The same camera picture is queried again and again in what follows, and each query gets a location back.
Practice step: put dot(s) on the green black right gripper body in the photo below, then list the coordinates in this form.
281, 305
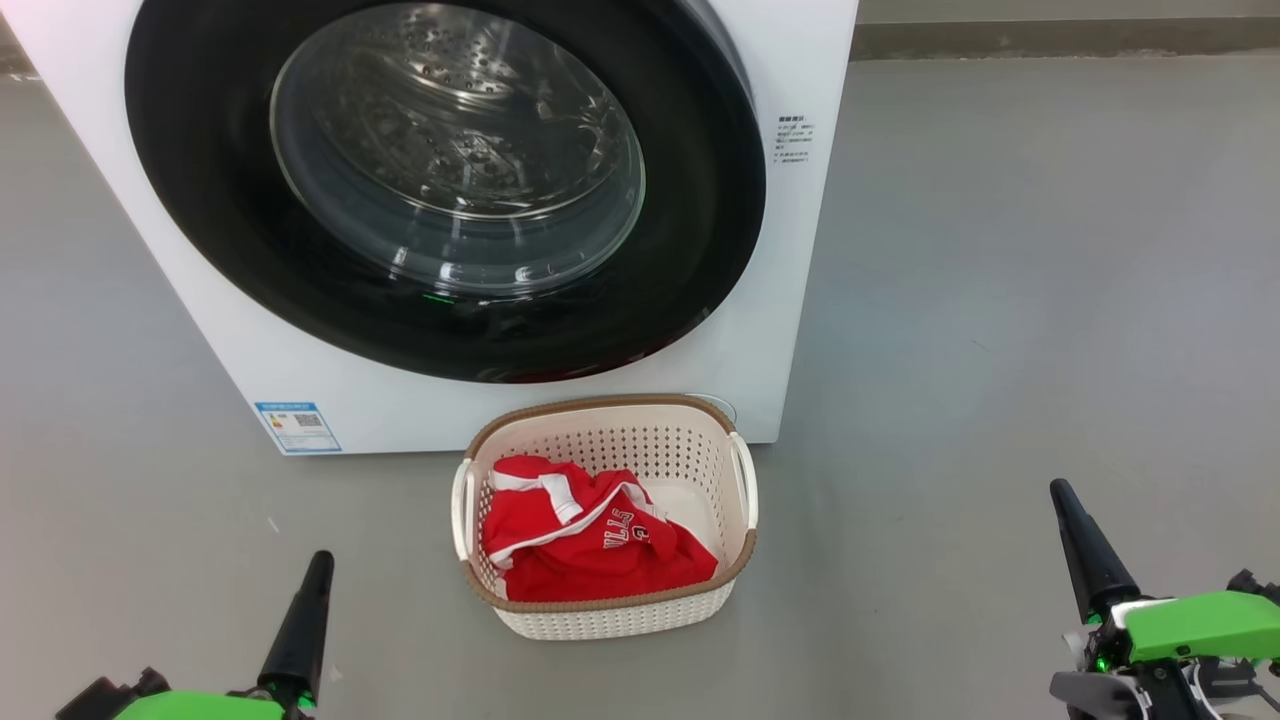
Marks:
1200, 625

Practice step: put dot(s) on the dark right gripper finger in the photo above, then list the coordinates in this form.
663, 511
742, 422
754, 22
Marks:
1095, 570

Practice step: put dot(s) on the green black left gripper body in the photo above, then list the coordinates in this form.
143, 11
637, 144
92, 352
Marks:
200, 707

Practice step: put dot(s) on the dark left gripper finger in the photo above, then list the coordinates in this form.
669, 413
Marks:
300, 630

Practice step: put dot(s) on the red white sports jersey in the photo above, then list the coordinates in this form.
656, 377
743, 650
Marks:
590, 560

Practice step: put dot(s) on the black round glass washer door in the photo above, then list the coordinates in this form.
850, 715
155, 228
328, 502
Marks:
200, 200

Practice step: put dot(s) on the cream perforated basket brown rim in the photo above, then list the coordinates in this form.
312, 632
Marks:
600, 620

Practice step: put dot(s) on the white front-load washing machine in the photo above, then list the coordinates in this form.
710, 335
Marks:
800, 300

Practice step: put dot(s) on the stainless steel washing machine drum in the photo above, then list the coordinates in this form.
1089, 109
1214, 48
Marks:
450, 120

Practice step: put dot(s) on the blue energy label sticker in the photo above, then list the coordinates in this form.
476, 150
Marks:
298, 427

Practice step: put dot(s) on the round white filter cover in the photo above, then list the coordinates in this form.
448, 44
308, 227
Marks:
722, 407

